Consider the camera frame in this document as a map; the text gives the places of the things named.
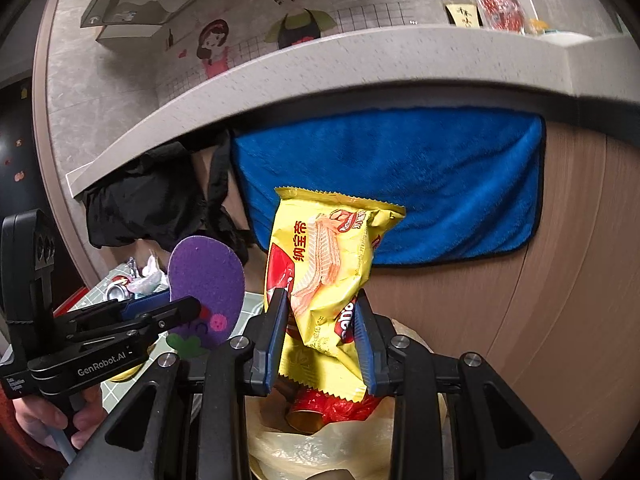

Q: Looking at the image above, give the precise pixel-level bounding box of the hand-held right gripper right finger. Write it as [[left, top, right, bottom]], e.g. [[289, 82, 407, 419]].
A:
[[353, 290, 583, 480]]

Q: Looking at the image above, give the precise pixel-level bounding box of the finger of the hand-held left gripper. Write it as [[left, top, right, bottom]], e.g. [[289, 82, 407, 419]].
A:
[[52, 291, 172, 334], [74, 295, 203, 347]]

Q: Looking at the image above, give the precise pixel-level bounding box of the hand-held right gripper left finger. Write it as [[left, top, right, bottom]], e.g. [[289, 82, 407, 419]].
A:
[[62, 287, 292, 480]]

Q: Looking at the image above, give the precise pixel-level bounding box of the clear plastic wrap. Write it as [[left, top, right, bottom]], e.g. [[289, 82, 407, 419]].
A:
[[126, 255, 169, 295]]

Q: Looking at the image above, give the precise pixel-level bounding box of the crushed drink can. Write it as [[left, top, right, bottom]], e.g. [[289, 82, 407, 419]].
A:
[[103, 275, 133, 302]]

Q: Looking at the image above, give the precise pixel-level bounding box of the purple felt eggplant piece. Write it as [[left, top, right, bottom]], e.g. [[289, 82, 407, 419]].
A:
[[165, 236, 246, 361]]

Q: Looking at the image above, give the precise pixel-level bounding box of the yellow wafer snack packet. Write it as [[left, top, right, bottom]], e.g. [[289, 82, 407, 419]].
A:
[[263, 186, 407, 404]]

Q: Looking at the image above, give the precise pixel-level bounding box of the person's left hand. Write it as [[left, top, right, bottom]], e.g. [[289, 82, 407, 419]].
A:
[[12, 391, 109, 454]]

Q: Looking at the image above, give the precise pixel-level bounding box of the green grid mat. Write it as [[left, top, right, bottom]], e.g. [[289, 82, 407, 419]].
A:
[[54, 270, 267, 418]]

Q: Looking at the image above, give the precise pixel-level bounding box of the red crumpled wrapper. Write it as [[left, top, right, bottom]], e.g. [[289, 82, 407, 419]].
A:
[[284, 385, 397, 436]]

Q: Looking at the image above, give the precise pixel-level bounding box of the black plastic bag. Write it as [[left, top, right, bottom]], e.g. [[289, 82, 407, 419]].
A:
[[82, 132, 251, 267]]

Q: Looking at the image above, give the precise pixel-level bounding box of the blue microfibre towel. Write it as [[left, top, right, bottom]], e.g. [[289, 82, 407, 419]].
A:
[[231, 110, 547, 267]]

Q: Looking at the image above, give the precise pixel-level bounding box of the clear sauce bottle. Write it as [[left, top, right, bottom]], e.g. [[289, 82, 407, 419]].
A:
[[440, 0, 485, 29]]

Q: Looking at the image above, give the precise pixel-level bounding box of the white bowl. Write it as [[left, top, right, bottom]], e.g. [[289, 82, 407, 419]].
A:
[[536, 30, 592, 46]]

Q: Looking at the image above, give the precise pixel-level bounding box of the cartoon girl wall sticker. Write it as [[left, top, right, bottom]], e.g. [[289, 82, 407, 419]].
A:
[[196, 18, 234, 80]]

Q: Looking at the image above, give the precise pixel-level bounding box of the cartoon boy wall sticker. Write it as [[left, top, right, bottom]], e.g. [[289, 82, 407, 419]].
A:
[[263, 0, 334, 50]]

